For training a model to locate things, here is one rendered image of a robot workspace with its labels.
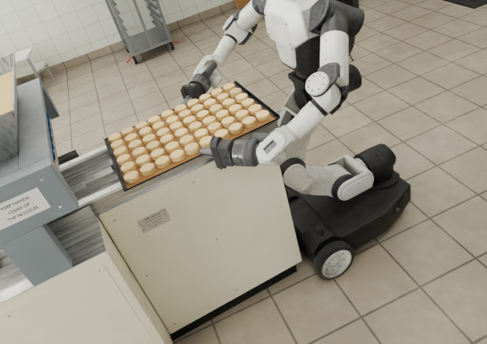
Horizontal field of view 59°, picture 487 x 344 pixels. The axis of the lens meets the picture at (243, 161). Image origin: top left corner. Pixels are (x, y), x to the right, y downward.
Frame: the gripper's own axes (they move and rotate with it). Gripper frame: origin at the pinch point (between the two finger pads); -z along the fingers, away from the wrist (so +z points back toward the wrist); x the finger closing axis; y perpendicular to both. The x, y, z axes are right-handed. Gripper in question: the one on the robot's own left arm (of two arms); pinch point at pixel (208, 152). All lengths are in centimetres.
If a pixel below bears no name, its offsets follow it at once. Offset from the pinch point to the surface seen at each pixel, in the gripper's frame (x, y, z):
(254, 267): -69, -4, -1
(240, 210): -34.4, -6.1, 0.9
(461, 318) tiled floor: -91, -9, 83
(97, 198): -0.2, 24.9, -31.4
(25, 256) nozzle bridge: 6, 54, -33
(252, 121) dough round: 1.9, -16.0, 11.6
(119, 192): -1.9, 19.9, -26.5
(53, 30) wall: -41, -277, -341
